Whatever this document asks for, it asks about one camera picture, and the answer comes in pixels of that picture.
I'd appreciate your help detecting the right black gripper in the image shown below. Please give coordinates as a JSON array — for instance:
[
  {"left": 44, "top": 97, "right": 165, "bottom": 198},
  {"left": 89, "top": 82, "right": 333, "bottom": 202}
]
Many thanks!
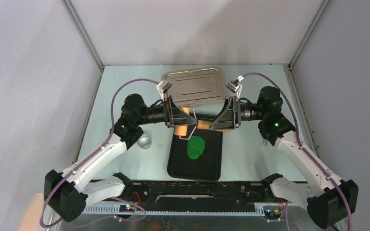
[{"left": 207, "top": 96, "right": 266, "bottom": 130}]

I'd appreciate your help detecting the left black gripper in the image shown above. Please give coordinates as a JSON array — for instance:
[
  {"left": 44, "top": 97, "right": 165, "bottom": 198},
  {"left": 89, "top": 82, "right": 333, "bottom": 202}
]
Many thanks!
[{"left": 136, "top": 96, "right": 197, "bottom": 128}]

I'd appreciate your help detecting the green dough piece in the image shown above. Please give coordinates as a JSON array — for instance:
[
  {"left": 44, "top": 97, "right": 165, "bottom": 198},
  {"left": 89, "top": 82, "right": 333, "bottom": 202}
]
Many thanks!
[{"left": 187, "top": 136, "right": 206, "bottom": 160}]

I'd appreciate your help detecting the round metal cutter ring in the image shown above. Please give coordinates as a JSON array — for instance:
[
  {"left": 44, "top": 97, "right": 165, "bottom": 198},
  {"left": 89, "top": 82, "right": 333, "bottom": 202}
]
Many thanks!
[{"left": 136, "top": 133, "right": 152, "bottom": 150}]

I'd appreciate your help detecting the black plastic tray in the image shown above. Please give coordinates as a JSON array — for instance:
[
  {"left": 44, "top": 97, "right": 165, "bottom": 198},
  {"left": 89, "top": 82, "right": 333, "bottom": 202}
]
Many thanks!
[{"left": 167, "top": 129, "right": 223, "bottom": 182}]

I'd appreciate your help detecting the wooden dough roller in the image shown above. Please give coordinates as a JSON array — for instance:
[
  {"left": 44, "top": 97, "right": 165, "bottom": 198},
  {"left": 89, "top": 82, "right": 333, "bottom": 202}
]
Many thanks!
[{"left": 174, "top": 107, "right": 231, "bottom": 140}]

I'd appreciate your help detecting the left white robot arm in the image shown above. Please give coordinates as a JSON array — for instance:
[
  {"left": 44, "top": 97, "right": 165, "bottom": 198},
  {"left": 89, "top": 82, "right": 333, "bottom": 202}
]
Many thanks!
[{"left": 44, "top": 94, "right": 197, "bottom": 222}]

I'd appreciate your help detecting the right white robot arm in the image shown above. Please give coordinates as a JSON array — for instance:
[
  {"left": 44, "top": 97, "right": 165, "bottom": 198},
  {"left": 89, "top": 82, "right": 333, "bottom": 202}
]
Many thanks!
[{"left": 207, "top": 86, "right": 359, "bottom": 231}]

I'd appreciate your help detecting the silver metal tray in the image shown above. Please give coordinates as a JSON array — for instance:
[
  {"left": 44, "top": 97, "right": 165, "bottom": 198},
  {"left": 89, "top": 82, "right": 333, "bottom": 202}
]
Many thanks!
[{"left": 162, "top": 67, "right": 228, "bottom": 106}]

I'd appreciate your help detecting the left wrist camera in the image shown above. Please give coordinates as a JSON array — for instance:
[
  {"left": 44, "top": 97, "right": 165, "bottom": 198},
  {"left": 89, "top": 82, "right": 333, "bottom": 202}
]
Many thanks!
[{"left": 157, "top": 80, "right": 172, "bottom": 99}]

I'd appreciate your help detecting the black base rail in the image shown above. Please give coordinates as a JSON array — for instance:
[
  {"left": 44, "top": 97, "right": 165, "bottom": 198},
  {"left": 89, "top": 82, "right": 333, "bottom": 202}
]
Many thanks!
[{"left": 120, "top": 180, "right": 286, "bottom": 214}]

